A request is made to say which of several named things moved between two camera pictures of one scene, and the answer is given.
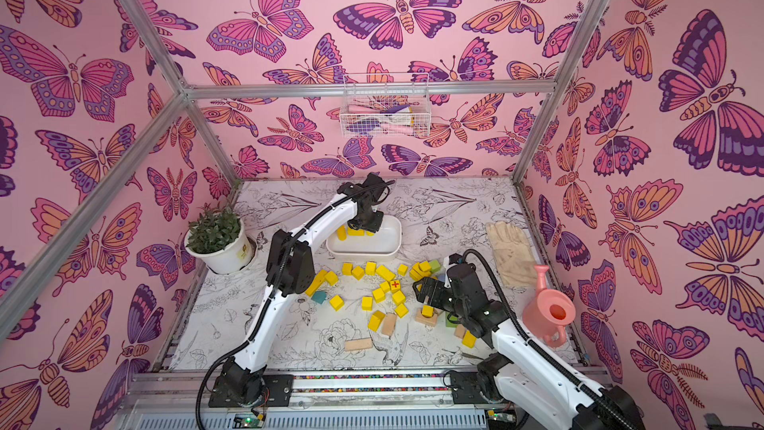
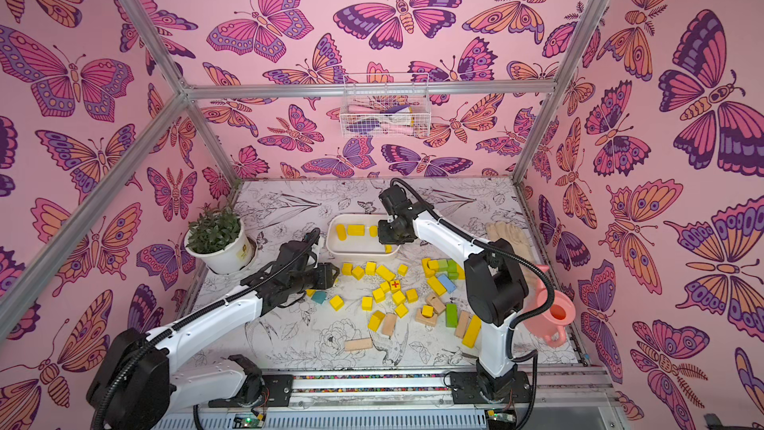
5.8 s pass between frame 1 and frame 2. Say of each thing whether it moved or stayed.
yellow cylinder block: stayed
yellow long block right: stayed
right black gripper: moved
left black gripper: moved
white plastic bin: stayed
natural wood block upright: stayed
